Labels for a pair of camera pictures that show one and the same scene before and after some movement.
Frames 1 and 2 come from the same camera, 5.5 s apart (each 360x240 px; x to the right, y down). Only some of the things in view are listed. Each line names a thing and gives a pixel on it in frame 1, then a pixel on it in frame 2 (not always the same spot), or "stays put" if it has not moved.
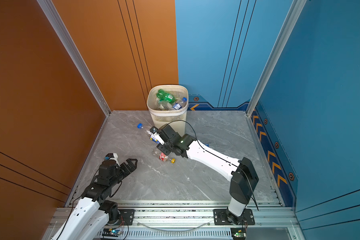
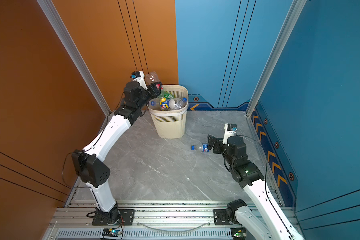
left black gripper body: [120, 176] → [148, 94]
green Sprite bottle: [162, 95] stays put
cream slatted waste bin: [176, 118] stays put
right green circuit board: [238, 233] stays put
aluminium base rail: [193, 220] stays put
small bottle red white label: [162, 156] → [153, 77]
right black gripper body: [166, 148] → [221, 149]
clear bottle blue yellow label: [140, 126] → [162, 104]
